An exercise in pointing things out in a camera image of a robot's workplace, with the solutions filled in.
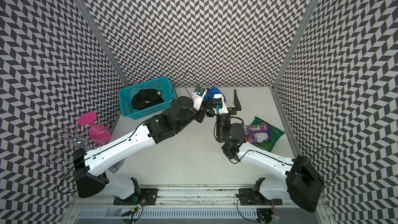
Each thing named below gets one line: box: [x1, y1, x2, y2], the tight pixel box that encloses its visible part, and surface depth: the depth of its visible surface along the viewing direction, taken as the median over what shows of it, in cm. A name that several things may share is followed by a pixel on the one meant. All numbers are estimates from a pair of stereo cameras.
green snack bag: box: [250, 116, 286, 152], surface depth 93 cm
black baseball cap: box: [131, 88, 165, 111], surface depth 110 cm
